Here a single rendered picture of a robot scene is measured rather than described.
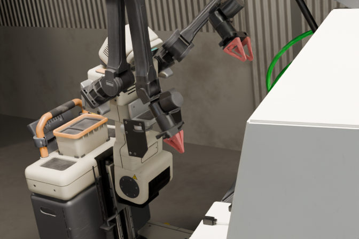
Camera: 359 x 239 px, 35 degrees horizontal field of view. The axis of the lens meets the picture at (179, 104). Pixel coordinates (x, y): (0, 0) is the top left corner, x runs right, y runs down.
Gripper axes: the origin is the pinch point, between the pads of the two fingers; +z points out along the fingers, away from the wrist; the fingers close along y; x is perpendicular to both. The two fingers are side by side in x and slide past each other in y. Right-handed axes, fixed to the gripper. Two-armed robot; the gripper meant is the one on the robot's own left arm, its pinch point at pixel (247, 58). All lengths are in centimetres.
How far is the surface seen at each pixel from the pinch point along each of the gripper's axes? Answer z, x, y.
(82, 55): -158, 199, 175
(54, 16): -199, 195, 167
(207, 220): 39, 20, -41
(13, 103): -189, 308, 183
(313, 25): 17, -35, -34
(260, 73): -39, 75, 167
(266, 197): 48, -35, -99
